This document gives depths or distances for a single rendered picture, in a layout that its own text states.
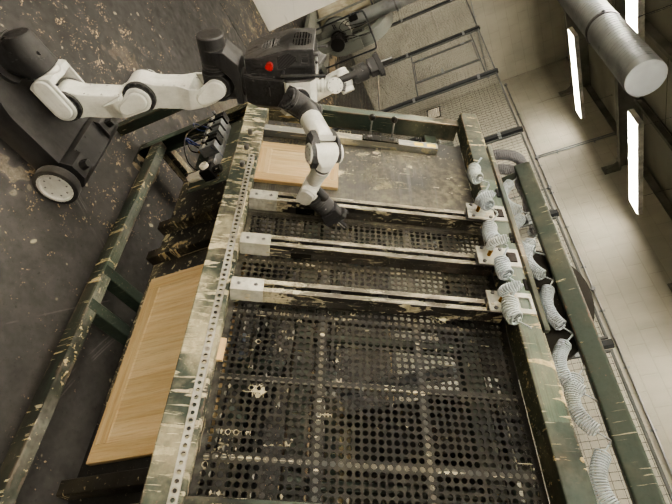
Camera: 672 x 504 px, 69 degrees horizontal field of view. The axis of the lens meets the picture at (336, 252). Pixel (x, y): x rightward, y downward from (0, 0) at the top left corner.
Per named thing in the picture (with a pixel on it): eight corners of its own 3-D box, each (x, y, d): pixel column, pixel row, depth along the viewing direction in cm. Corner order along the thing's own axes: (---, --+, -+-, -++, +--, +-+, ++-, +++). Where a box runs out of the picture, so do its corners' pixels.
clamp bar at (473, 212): (251, 197, 230) (251, 155, 212) (496, 222, 238) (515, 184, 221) (248, 211, 223) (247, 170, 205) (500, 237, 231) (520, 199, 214)
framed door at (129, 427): (154, 281, 247) (151, 279, 245) (247, 253, 230) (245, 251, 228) (89, 466, 186) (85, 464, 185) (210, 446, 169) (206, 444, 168)
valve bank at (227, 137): (191, 113, 261) (229, 97, 253) (207, 134, 270) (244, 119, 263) (167, 172, 227) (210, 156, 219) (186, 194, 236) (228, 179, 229)
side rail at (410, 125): (269, 114, 288) (270, 97, 280) (452, 135, 296) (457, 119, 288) (268, 120, 284) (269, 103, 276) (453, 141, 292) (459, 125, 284)
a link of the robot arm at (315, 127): (347, 140, 177) (328, 109, 191) (313, 141, 172) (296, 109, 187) (341, 167, 185) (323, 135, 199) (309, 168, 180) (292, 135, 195)
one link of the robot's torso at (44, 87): (23, 87, 208) (45, 76, 204) (43, 65, 221) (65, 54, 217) (60, 126, 221) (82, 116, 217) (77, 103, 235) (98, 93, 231)
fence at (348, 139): (264, 130, 267) (265, 123, 264) (435, 149, 274) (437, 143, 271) (263, 135, 264) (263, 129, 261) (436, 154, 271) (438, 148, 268)
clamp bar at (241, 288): (233, 283, 195) (231, 242, 177) (521, 309, 203) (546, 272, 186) (229, 303, 188) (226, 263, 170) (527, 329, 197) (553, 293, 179)
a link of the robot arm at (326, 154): (327, 187, 196) (343, 163, 179) (303, 188, 192) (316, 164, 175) (322, 163, 199) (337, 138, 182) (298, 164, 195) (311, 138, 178)
